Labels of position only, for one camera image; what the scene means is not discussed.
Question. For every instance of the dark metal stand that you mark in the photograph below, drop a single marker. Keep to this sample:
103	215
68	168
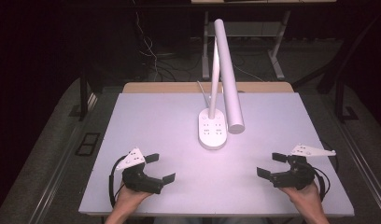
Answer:
83	96
342	99

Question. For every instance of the metal frame desk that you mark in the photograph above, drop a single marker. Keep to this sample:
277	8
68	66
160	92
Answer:
274	53

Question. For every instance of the black floor socket frame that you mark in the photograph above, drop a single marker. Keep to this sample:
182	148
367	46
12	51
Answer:
87	144

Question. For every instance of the person's right hand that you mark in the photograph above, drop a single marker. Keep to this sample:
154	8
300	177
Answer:
310	200

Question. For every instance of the person's left hand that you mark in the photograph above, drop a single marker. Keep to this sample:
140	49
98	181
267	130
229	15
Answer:
128	199

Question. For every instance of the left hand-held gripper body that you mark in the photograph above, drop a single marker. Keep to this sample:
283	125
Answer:
138	182

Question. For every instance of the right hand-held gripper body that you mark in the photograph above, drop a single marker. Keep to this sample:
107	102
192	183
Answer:
299	175

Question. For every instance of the white desk lamp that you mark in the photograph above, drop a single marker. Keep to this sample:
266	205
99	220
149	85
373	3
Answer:
224	62

